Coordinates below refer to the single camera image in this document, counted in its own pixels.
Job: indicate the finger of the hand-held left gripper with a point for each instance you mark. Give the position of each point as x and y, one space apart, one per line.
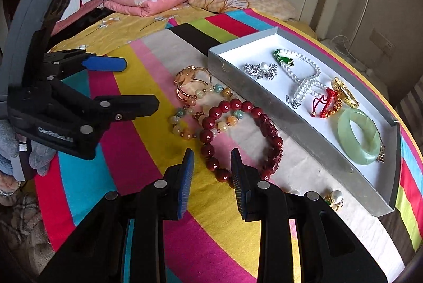
138 104
105 64

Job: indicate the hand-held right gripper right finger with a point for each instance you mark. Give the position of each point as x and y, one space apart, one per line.
238 184

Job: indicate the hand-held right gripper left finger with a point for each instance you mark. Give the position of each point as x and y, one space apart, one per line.
186 184

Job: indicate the grey jewelry tray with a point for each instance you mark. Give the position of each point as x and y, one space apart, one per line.
238 53

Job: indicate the silver rhinestone brooch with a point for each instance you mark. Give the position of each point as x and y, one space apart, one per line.
259 70

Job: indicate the pale green jade bangle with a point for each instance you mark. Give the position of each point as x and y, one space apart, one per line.
347 131

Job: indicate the green gemstone pendant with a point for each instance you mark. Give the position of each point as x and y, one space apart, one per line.
283 59

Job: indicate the person's left forearm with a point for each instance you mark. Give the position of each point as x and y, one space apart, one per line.
19 213

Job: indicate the person's left hand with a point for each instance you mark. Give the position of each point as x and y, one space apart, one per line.
41 157

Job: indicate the dark cloth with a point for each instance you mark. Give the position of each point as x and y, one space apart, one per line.
82 17

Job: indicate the rose gold bangle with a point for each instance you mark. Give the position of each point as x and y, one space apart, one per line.
185 78

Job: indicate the yellow floral pillow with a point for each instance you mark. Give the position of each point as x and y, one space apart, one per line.
264 7

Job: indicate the wall socket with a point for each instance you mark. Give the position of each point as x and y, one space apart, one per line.
382 42

